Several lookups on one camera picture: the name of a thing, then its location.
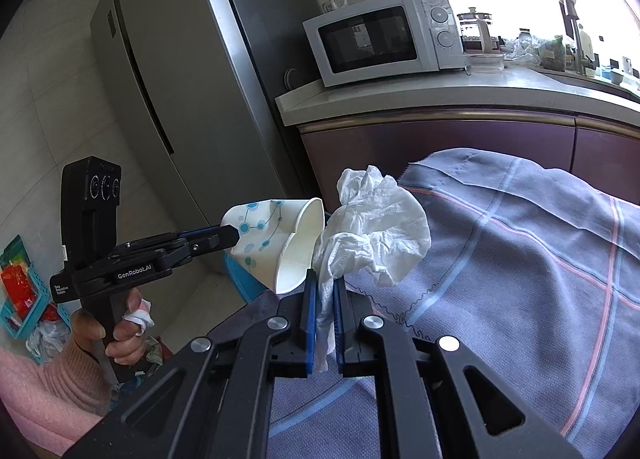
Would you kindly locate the steel kitchen faucet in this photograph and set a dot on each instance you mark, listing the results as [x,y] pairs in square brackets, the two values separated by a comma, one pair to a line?
[572,29]

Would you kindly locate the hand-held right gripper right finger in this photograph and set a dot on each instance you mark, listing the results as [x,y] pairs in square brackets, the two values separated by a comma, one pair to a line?
[341,334]

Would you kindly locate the white microwave oven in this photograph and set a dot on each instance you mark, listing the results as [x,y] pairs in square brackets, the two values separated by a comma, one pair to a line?
[370,39]

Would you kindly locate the person's left hand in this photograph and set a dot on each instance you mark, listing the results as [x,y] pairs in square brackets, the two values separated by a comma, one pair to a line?
[125,344]

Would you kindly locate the dotted white paper cup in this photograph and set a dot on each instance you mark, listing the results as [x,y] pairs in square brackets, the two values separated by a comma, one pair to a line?
[270,239]

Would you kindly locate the glass kettle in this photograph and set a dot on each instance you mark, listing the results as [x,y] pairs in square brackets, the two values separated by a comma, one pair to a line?
[477,29]

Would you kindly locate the glass jar with greens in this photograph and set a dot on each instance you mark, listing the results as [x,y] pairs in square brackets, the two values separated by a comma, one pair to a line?
[555,56]

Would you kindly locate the light kitchen countertop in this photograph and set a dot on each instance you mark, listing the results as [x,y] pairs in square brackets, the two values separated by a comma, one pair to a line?
[450,89]

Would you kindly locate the small white ornament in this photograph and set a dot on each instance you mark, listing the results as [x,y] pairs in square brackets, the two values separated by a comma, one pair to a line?
[334,3]

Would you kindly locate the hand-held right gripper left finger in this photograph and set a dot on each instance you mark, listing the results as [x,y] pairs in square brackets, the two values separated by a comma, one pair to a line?
[311,334]

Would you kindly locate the clear plastic bag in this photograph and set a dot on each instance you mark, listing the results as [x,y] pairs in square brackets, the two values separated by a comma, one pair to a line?
[522,49]

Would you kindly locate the grey refrigerator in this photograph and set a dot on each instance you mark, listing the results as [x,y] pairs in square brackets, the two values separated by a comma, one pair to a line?
[200,89]

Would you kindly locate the grey checked cloth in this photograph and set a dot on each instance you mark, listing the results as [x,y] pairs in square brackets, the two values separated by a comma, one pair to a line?
[500,289]

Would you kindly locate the teal trash bin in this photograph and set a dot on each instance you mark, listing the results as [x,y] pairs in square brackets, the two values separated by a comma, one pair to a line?
[245,284]

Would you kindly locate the white plastic bag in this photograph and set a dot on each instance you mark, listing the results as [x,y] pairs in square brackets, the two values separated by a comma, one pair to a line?
[47,341]

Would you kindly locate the purple base cabinets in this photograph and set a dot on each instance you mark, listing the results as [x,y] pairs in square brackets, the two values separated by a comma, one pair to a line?
[450,154]

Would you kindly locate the white tissue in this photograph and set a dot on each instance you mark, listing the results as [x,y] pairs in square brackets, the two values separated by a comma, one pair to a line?
[380,229]

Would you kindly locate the clear glass container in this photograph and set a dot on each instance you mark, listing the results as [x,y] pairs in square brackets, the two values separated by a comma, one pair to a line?
[485,61]

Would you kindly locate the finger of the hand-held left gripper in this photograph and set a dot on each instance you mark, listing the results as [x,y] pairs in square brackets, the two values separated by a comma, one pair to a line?
[215,244]
[200,234]

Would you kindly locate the teal storage basket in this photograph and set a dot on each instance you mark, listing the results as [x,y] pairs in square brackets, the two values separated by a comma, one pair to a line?
[25,289]

